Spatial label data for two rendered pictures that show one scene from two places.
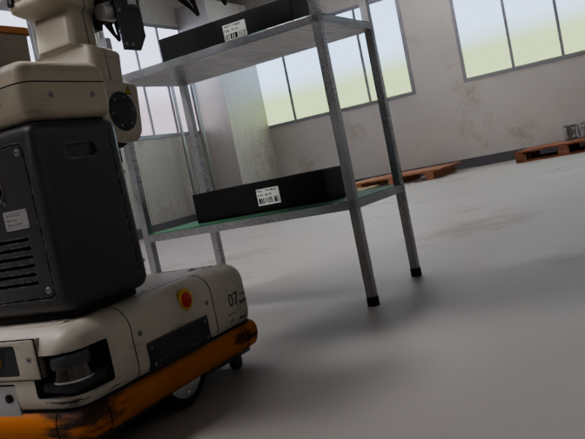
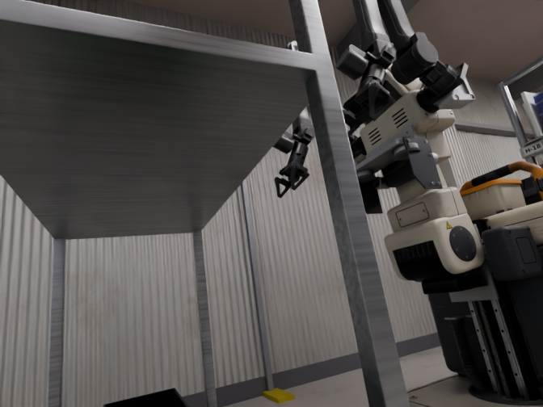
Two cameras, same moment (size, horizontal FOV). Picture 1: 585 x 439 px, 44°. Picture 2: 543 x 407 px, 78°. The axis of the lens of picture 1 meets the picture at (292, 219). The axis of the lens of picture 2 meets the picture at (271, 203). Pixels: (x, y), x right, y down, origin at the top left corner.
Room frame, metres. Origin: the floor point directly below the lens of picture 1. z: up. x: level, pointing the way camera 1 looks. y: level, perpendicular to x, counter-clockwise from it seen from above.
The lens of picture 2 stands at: (3.14, 0.70, 0.65)
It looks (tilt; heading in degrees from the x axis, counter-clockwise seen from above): 16 degrees up; 215
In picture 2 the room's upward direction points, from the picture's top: 9 degrees counter-clockwise
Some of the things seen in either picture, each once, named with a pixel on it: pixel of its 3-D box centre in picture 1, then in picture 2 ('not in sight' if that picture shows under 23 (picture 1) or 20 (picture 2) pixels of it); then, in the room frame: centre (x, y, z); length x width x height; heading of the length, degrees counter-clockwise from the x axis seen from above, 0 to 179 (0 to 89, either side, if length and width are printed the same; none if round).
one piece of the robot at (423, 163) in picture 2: (90, 23); (392, 170); (2.05, 0.44, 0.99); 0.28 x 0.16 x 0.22; 61
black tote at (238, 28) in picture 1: (236, 36); not in sight; (2.74, 0.07, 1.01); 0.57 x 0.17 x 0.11; 61
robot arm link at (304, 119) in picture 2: not in sight; (296, 94); (2.09, 0.17, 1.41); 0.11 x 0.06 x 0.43; 61
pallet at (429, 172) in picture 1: (405, 177); not in sight; (9.22, -1.50, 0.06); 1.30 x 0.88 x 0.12; 61
